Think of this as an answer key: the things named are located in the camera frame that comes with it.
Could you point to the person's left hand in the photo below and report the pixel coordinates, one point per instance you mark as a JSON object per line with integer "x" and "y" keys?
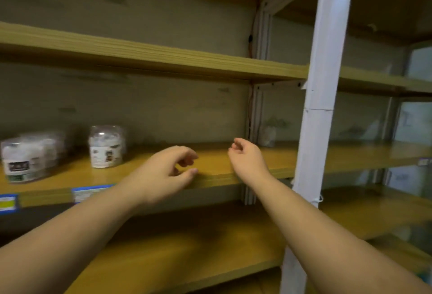
{"x": 158, "y": 179}

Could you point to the person's left forearm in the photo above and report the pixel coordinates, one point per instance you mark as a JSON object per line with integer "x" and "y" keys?
{"x": 60, "y": 246}

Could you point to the clear jar with cartoon label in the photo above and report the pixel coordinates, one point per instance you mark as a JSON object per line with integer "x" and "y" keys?
{"x": 106, "y": 148}

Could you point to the person's right forearm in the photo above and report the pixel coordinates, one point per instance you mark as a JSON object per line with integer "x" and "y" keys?
{"x": 337, "y": 246}

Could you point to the wooden shelf with blue labels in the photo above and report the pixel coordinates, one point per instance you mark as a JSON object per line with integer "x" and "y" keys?
{"x": 219, "y": 162}

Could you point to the white slotted rack rail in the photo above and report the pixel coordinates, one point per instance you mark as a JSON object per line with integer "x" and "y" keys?
{"x": 264, "y": 34}

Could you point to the person's right hand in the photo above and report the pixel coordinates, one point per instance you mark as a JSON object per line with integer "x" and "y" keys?
{"x": 248, "y": 162}

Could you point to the blue framed price label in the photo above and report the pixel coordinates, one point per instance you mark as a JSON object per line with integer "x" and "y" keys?
{"x": 7, "y": 203}
{"x": 424, "y": 162}
{"x": 87, "y": 192}

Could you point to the white metal upright post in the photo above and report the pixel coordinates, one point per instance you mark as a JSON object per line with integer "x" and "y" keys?
{"x": 324, "y": 67}

